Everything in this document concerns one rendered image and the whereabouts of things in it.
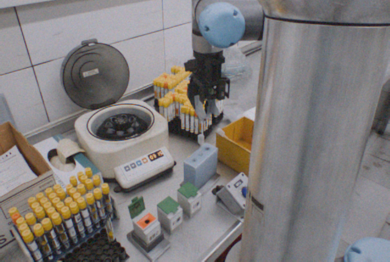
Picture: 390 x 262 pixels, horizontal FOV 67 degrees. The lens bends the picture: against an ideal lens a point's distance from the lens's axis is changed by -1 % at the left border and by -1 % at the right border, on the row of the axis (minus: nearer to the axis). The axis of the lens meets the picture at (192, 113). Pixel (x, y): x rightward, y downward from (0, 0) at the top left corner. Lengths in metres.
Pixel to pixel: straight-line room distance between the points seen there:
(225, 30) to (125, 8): 0.65
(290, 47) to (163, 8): 1.06
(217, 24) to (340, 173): 0.36
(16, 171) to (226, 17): 0.68
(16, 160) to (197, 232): 0.54
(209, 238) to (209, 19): 0.49
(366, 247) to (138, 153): 0.61
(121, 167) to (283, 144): 0.67
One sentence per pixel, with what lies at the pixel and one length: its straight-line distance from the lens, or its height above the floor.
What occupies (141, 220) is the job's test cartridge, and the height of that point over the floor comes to 0.95.
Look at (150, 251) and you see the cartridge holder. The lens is 0.72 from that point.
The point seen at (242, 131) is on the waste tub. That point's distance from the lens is 0.99.
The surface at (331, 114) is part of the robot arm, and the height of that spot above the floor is 1.39.
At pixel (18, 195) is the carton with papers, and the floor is 1.00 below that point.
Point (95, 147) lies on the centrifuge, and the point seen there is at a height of 0.99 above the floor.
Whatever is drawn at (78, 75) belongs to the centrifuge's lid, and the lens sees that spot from 1.04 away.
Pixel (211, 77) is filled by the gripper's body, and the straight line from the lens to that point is 0.68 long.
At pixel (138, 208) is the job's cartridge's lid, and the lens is 0.69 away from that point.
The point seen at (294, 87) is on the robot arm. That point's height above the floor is 1.40.
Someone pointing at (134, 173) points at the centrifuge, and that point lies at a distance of 0.84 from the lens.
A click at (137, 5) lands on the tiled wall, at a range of 1.16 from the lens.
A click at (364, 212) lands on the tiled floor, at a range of 2.20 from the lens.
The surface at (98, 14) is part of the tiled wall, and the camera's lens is 1.08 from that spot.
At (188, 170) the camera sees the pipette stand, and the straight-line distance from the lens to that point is 0.78.
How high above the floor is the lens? 1.49
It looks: 32 degrees down
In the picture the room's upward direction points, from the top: straight up
